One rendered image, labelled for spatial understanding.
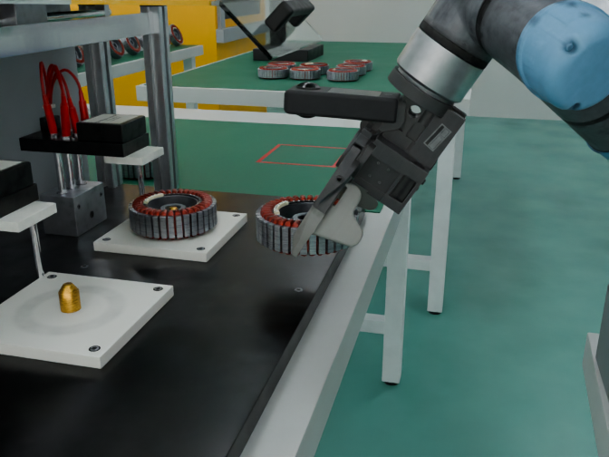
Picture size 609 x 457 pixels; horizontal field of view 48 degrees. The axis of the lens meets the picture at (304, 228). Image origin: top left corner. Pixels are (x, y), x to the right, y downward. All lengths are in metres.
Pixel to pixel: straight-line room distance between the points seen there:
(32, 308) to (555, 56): 0.53
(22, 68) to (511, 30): 0.69
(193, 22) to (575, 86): 3.88
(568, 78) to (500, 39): 0.07
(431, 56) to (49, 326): 0.43
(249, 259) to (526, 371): 1.44
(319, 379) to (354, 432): 1.19
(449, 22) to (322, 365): 0.33
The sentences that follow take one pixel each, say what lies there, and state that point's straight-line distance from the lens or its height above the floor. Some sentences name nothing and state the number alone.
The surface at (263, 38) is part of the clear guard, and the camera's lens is 0.76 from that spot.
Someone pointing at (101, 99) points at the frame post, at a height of 0.91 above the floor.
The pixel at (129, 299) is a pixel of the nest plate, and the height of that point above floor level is 0.78.
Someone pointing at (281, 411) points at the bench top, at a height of 0.75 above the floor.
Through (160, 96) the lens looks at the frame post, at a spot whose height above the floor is 0.92.
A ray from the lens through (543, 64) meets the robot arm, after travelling 0.55.
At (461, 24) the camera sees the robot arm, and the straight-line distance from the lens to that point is 0.64.
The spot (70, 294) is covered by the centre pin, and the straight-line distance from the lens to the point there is 0.69.
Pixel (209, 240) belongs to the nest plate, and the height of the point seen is 0.78.
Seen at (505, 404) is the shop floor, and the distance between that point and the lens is 1.98.
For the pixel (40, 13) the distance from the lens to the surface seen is 0.91.
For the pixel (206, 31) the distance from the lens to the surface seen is 4.32.
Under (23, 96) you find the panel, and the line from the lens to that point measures 1.05.
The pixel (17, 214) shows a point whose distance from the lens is 0.69.
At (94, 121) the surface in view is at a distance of 0.88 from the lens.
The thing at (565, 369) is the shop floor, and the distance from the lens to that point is 2.19.
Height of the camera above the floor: 1.09
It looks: 20 degrees down
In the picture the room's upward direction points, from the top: straight up
